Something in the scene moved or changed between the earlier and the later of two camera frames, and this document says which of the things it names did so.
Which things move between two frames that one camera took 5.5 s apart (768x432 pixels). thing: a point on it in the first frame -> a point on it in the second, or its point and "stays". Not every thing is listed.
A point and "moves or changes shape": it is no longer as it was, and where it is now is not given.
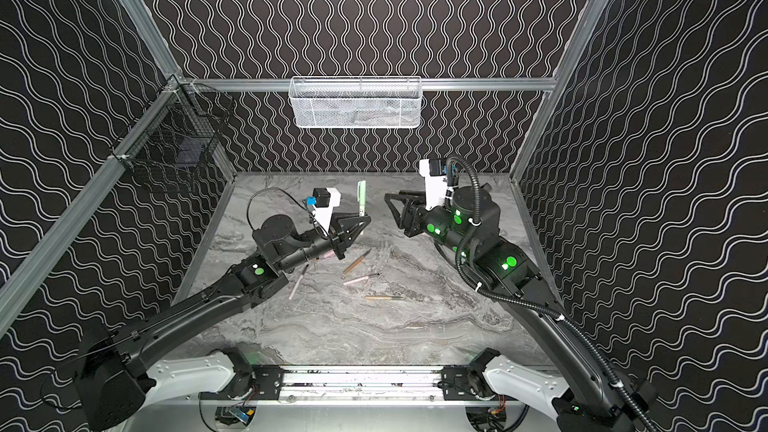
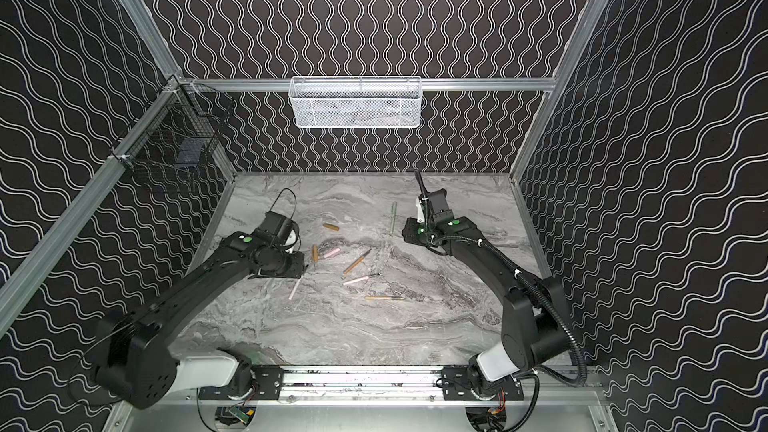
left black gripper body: x=335 y=237 -> x=288 y=267
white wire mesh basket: x=355 y=102 stays
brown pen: x=354 y=264 stays
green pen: x=361 y=193 moves or changes shape
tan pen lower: x=383 y=297 stays
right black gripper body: x=417 y=219 -> x=430 y=207
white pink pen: x=298 y=281 stays
